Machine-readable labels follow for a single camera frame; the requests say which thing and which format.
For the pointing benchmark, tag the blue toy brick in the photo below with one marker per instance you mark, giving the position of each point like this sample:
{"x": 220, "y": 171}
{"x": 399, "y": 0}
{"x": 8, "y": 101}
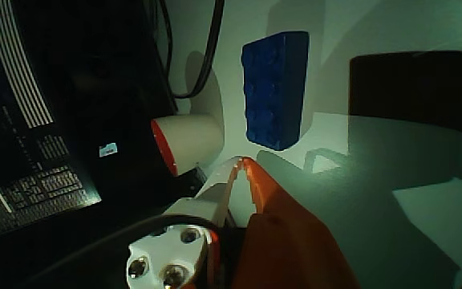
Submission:
{"x": 274, "y": 92}

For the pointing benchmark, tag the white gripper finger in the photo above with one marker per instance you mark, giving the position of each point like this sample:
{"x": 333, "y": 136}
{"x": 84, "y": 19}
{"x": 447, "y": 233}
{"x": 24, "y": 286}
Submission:
{"x": 163, "y": 249}

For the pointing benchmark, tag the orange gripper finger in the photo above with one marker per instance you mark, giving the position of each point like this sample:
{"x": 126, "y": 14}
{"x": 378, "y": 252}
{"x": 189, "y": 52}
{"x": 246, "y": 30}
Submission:
{"x": 287, "y": 245}

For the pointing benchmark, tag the black rectangular box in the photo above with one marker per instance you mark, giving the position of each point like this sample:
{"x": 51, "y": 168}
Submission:
{"x": 405, "y": 90}

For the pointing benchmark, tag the white cup with red rim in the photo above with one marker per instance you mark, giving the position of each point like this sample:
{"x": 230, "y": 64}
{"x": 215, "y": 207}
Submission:
{"x": 193, "y": 138}

